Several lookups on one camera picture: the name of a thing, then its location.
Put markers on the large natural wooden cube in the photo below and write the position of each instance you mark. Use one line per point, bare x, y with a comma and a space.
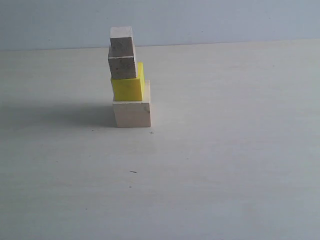
134, 114

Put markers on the yellow painted wooden cube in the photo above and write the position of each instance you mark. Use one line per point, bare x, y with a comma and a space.
130, 89

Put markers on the small wooden cube with marks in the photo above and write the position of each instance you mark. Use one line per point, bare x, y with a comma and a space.
122, 67

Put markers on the small pale wooden cube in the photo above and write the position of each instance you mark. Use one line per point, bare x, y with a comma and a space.
121, 41

